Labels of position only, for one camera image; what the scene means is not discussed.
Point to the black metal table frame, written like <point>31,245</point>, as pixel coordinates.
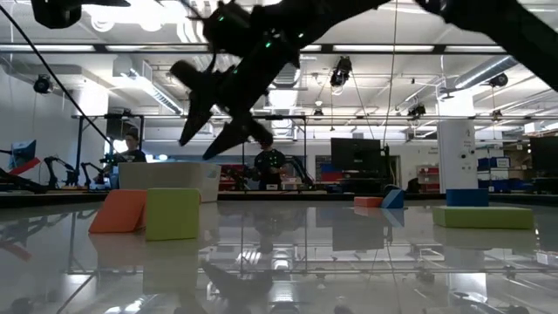
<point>305,197</point>

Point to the green rectangular foam block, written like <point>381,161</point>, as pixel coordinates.
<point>172,213</point>

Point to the blue half-round foam block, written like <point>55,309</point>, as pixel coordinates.
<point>466,197</point>

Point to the blue-lit monitor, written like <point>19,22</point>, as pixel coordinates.
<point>24,150</point>

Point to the blue triangular foam block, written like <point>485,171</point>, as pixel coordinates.
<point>393,200</point>

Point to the orange foam block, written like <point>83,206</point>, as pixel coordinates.
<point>367,202</point>
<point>117,211</point>

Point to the red storage bin stack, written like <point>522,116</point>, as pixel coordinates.
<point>231,169</point>

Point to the silver ventilation duct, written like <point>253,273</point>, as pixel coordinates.
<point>283,98</point>

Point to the long green foam block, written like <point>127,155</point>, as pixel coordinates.
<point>481,218</point>

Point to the person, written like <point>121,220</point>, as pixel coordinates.
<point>132,154</point>
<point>269,163</point>

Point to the black ceiling spotlight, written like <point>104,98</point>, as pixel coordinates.
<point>341,72</point>
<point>498,80</point>
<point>42,84</point>
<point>416,111</point>

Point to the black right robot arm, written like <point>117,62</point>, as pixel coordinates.
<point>340,13</point>

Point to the white plastic bin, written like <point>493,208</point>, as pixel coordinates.
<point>174,176</point>

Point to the blue storage bin stack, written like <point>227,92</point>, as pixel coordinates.
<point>487,163</point>

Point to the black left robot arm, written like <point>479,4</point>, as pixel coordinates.
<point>56,13</point>

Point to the black overhead frame bar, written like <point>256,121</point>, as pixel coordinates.
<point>438,49</point>

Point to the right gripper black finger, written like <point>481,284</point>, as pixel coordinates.
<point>198,115</point>
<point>235,133</point>

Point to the black monitor screen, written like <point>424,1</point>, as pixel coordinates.
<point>355,154</point>
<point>545,157</point>

